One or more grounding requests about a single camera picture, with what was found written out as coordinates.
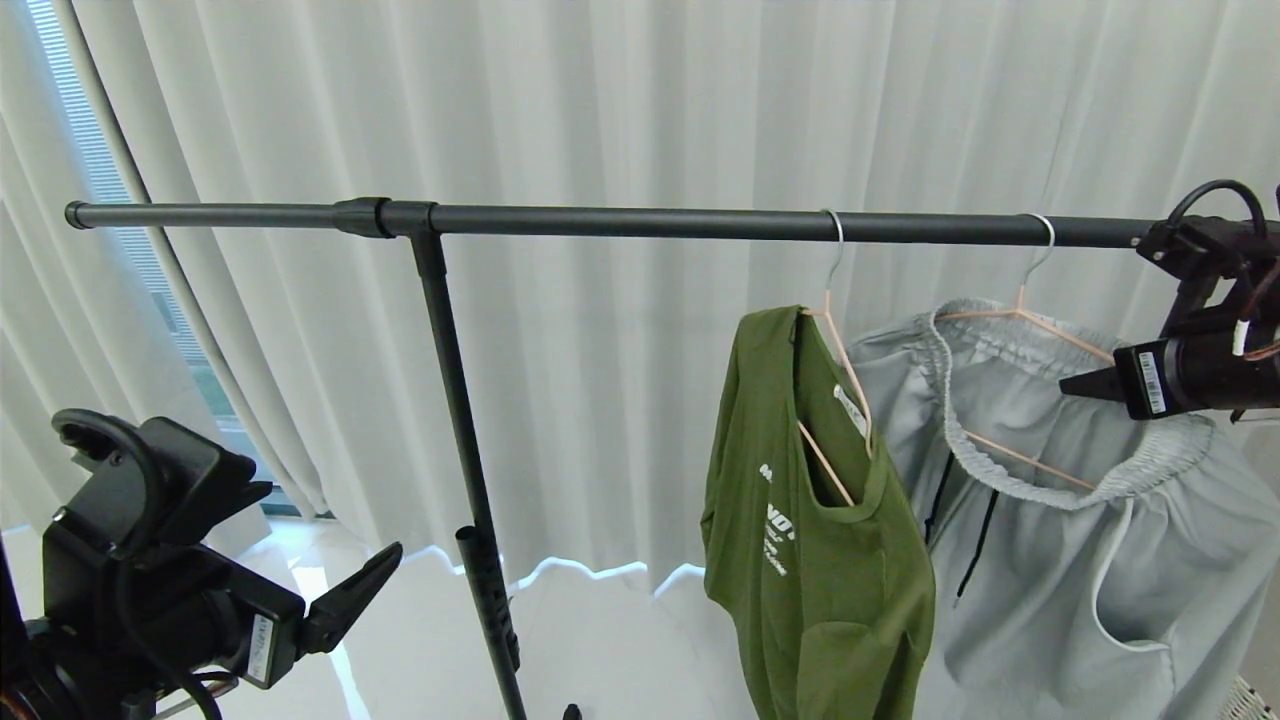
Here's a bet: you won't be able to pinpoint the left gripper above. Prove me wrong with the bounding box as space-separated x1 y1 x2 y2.
150 542 405 693

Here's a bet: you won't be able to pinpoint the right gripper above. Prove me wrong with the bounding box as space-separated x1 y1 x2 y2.
1058 322 1280 421

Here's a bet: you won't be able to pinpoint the pink clothes hanger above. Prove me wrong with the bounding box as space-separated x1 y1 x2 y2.
795 208 876 508
935 213 1119 493

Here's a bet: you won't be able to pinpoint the pale grey shorts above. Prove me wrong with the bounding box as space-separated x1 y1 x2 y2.
848 298 1280 720

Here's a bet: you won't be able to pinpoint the green printed shirt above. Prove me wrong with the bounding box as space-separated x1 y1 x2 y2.
700 305 937 720

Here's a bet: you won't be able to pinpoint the white laundry basket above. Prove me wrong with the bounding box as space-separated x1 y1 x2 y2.
1222 675 1280 720

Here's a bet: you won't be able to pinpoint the black clothes rack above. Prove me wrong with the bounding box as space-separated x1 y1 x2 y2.
65 197 1176 720

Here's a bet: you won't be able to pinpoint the white curtain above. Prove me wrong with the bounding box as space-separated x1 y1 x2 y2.
0 0 273 561
70 0 1280 601

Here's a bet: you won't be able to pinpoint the window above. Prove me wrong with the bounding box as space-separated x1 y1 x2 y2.
25 0 333 519

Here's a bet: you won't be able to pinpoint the black cable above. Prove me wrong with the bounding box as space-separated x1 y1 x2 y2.
50 407 226 720
1165 179 1271 239

